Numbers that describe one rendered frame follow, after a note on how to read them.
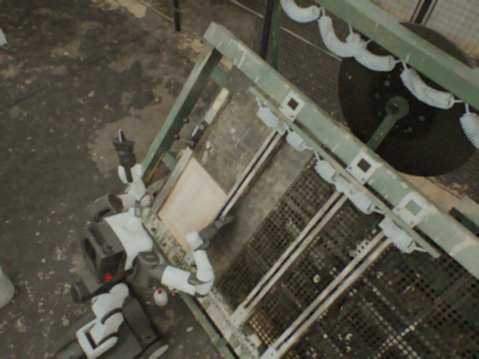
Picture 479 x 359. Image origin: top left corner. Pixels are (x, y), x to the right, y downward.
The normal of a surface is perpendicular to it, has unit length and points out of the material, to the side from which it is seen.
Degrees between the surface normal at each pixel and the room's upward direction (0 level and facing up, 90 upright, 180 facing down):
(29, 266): 0
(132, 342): 0
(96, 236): 23
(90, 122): 0
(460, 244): 54
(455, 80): 90
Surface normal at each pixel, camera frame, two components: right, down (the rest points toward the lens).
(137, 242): 0.38, -0.72
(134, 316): 0.07, -0.59
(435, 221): -0.59, 0.04
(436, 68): -0.78, 0.47
